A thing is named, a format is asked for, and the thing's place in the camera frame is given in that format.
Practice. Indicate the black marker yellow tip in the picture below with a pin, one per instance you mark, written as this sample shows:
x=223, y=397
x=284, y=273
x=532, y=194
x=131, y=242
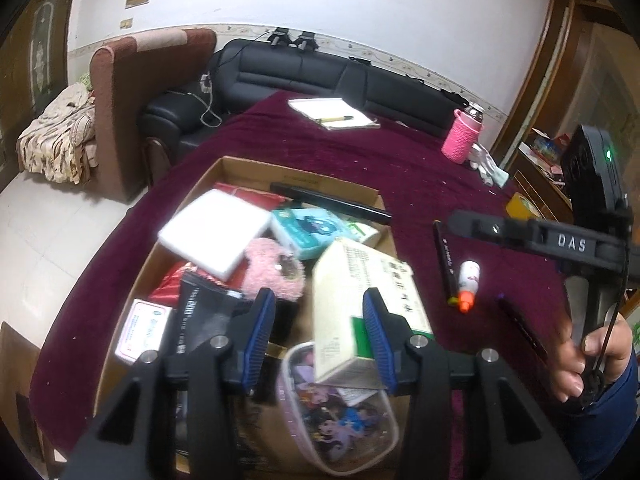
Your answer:
x=444, y=260

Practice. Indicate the maroon velvet tablecloth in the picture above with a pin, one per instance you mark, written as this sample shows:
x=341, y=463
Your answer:
x=400, y=170

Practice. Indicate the teal tissue pack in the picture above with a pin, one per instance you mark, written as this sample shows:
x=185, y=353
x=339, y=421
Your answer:
x=310, y=230

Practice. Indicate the floral blanket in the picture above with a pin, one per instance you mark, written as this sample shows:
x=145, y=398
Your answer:
x=55, y=130

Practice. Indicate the white glue bottle orange cap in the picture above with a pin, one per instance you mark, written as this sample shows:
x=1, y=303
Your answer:
x=469, y=275

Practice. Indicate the wooden glass door cabinet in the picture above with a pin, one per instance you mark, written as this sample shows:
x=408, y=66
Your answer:
x=45, y=50

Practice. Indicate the yellow black pen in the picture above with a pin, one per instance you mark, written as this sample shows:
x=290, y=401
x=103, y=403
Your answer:
x=335, y=118

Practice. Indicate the colourful box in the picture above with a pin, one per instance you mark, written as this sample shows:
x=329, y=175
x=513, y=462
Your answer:
x=547, y=150

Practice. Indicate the black printed packet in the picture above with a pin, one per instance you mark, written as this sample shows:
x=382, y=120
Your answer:
x=200, y=320

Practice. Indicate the cardboard box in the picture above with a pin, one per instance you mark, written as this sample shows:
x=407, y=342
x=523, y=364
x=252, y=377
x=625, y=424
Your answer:
x=240, y=170

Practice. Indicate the white teal plastic packet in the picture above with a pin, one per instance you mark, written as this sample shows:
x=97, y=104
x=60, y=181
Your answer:
x=490, y=170

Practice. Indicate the person's right forearm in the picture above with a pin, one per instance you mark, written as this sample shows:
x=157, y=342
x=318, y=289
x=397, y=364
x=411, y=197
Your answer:
x=615, y=420

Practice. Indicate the clear plastic pouch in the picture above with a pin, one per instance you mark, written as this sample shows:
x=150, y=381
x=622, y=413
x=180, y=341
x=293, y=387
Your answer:
x=340, y=420

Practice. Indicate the pink fluffy pouch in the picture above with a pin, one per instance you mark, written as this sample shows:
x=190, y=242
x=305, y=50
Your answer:
x=260, y=270

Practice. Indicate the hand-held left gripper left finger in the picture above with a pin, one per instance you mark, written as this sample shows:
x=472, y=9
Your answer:
x=260, y=340

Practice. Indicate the black leather sofa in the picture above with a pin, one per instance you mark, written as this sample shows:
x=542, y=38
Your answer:
x=300, y=70

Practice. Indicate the person's right hand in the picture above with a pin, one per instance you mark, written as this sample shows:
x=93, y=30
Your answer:
x=570, y=370

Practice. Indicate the wooden bookshelf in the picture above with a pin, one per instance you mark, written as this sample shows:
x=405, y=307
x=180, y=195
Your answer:
x=550, y=60

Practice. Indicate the pink knitted sleeve bottle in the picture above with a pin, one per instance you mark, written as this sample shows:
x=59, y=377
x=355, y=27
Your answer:
x=460, y=135

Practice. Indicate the yellow tape roll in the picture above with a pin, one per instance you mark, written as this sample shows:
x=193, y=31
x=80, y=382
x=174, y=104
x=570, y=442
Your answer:
x=520, y=207

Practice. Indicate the white packet red print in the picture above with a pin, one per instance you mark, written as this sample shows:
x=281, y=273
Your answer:
x=142, y=330

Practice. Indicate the black charger device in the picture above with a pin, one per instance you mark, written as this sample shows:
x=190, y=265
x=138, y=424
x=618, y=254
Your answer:
x=280, y=37
x=306, y=42

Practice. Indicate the red foil packet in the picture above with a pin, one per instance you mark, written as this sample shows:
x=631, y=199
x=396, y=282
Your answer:
x=250, y=195

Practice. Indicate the white notepad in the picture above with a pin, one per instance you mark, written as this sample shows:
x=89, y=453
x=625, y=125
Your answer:
x=330, y=107

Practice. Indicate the large white medicine box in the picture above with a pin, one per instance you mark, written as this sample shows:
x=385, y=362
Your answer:
x=360, y=300

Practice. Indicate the black marker purple cap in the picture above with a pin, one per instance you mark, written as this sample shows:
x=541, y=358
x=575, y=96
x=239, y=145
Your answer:
x=522, y=327

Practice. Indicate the brown armchair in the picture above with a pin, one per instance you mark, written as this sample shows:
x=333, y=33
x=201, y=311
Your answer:
x=125, y=110

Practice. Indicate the small green white medicine box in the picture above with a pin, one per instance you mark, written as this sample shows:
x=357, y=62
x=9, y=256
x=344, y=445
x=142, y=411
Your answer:
x=362, y=232

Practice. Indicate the white flat box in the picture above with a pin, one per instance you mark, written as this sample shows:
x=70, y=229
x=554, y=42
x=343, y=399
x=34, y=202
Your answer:
x=215, y=230

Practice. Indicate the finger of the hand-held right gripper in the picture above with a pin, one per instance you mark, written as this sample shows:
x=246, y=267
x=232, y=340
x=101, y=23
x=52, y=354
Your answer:
x=485, y=227

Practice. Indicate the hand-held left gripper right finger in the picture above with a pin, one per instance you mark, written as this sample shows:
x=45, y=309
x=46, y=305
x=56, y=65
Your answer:
x=380, y=340

